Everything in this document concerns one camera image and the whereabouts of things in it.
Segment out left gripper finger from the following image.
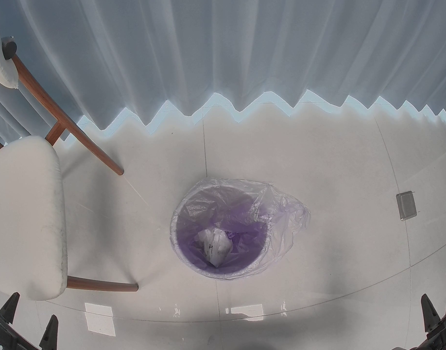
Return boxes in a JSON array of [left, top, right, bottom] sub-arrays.
[[39, 315, 59, 350], [0, 292, 21, 324]]

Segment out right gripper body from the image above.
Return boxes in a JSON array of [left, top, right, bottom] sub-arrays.
[[409, 323, 446, 350]]

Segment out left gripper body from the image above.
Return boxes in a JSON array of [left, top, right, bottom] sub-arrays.
[[0, 317, 39, 350]]

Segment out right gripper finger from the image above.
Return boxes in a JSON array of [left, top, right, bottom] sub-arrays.
[[421, 293, 442, 333]]

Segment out white wrapper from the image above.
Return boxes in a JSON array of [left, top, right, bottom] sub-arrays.
[[197, 227, 234, 268]]

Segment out purple plastic bag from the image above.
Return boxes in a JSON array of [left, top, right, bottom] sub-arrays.
[[169, 177, 311, 280]]

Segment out white chair with wooden legs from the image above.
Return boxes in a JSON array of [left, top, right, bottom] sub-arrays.
[[0, 20, 139, 301]]

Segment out blue-green curtain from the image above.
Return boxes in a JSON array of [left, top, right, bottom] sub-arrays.
[[0, 0, 446, 138]]

